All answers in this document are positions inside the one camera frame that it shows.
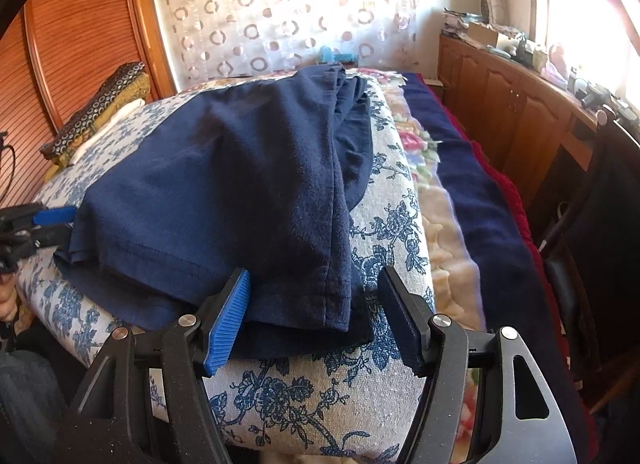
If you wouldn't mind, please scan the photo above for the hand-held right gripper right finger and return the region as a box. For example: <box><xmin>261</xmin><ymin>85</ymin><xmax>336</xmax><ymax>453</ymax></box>
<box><xmin>377</xmin><ymin>266</ymin><xmax>576</xmax><ymax>464</ymax></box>

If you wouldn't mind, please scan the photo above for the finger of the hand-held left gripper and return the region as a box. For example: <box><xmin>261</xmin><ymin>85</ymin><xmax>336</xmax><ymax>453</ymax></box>
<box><xmin>27</xmin><ymin>206</ymin><xmax>79</xmax><ymax>228</ymax></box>
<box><xmin>29</xmin><ymin>223</ymin><xmax>77</xmax><ymax>251</ymax></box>

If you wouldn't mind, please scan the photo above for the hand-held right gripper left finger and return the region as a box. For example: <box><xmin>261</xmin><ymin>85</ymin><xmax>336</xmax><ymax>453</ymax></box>
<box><xmin>55</xmin><ymin>268</ymin><xmax>252</xmax><ymax>464</ymax></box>

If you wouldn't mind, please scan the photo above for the navy printed t-shirt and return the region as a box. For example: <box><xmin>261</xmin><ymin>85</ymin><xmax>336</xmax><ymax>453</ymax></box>
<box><xmin>52</xmin><ymin>64</ymin><xmax>376</xmax><ymax>360</ymax></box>

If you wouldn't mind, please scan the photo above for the person's left hand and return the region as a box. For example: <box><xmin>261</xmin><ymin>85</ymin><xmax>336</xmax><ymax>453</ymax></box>
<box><xmin>0</xmin><ymin>276</ymin><xmax>23</xmax><ymax>331</ymax></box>

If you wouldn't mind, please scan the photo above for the blue floral quilt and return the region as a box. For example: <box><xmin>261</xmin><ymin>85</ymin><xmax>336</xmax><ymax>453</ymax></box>
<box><xmin>17</xmin><ymin>71</ymin><xmax>437</xmax><ymax>456</ymax></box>

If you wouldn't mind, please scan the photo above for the dark patterned folded cloth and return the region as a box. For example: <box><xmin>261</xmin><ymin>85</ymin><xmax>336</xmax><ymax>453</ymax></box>
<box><xmin>40</xmin><ymin>61</ymin><xmax>146</xmax><ymax>157</ymax></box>

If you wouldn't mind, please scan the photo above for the navy blanket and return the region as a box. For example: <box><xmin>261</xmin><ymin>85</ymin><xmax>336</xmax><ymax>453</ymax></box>
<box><xmin>400</xmin><ymin>72</ymin><xmax>591</xmax><ymax>464</ymax></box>

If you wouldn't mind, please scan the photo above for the yellow floral folded cloth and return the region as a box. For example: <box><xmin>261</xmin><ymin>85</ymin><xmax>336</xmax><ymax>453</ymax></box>
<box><xmin>60</xmin><ymin>74</ymin><xmax>152</xmax><ymax>167</ymax></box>

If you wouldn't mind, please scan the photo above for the dark grey cloth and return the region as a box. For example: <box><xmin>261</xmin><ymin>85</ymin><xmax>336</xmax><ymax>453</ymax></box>
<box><xmin>0</xmin><ymin>324</ymin><xmax>92</xmax><ymax>464</ymax></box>

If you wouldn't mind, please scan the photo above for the black chair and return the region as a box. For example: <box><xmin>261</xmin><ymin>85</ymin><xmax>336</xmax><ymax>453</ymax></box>
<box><xmin>540</xmin><ymin>108</ymin><xmax>640</xmax><ymax>416</ymax></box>

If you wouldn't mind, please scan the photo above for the wooden cabinet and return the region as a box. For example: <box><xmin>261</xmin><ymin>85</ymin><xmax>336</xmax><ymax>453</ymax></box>
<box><xmin>437</xmin><ymin>31</ymin><xmax>602</xmax><ymax>215</ymax></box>

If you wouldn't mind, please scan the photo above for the blue topped box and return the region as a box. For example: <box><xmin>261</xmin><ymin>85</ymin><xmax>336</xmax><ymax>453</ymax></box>
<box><xmin>317</xmin><ymin>46</ymin><xmax>359</xmax><ymax>67</ymax></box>

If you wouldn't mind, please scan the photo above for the cardboard box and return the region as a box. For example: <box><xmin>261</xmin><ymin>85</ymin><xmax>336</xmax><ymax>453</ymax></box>
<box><xmin>467</xmin><ymin>21</ymin><xmax>501</xmax><ymax>47</ymax></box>

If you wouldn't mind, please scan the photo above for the pink object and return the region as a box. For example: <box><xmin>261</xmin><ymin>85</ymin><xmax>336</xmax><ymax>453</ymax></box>
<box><xmin>547</xmin><ymin>44</ymin><xmax>571</xmax><ymax>82</ymax></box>

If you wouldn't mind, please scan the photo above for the pile of papers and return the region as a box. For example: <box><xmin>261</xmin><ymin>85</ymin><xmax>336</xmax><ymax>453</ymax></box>
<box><xmin>442</xmin><ymin>8</ymin><xmax>483</xmax><ymax>37</ymax></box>

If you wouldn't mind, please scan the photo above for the circle patterned sheer curtain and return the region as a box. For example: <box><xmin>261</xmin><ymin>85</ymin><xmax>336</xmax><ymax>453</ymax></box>
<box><xmin>150</xmin><ymin>0</ymin><xmax>422</xmax><ymax>92</ymax></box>

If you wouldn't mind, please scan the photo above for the window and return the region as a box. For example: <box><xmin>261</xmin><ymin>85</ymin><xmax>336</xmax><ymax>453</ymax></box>
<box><xmin>530</xmin><ymin>0</ymin><xmax>640</xmax><ymax>94</ymax></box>

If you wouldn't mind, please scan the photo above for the black cable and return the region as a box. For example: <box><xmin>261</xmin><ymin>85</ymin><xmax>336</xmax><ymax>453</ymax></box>
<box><xmin>0</xmin><ymin>131</ymin><xmax>19</xmax><ymax>195</ymax></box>

